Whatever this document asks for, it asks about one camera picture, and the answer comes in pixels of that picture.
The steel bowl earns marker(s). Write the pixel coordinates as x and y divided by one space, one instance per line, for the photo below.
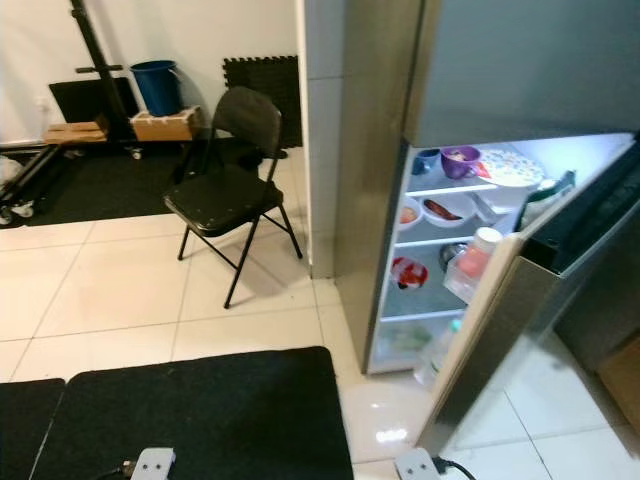
452 256

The brown cardboard carton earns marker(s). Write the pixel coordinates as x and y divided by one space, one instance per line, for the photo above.
622 378

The clear plastic bag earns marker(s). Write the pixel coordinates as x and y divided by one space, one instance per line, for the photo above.
9 172

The wooden crate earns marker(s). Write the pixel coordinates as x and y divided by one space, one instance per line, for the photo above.
163 126

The clear bottle with white cap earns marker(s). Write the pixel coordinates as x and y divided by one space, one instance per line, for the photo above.
475 263

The green vegetables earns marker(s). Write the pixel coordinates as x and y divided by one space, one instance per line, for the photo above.
405 339

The stainless steel fridge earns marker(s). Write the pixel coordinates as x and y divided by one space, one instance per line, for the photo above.
370 150

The black wheeled gantry frame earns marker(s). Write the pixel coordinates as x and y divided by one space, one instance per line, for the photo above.
102 70

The blue cup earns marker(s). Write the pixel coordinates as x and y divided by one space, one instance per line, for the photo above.
425 160

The black foam puzzle tile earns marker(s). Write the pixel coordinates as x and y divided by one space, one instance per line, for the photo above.
265 80

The white bowl with food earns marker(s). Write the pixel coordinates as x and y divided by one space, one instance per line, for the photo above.
443 211

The small orange food item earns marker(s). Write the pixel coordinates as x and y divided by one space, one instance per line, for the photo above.
408 214

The white food container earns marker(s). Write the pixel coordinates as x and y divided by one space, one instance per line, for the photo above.
500 203

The flat wooden block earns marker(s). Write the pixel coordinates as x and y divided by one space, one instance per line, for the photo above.
75 133

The water bottle with teal cap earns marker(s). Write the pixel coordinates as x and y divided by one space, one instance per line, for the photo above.
438 352

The black folding chair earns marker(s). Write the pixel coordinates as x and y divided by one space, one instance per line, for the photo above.
220 200

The black flat panel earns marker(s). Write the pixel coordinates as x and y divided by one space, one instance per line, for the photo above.
80 100

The blue plastic bucket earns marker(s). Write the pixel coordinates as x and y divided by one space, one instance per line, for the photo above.
157 89

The red bowl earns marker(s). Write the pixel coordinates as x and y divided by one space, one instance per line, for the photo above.
408 272

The green packet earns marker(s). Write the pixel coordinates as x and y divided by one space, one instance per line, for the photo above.
545 196

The patterned white plate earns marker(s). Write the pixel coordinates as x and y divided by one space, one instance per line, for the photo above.
512 167

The purple bowl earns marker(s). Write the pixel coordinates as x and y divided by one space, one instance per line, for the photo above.
460 161

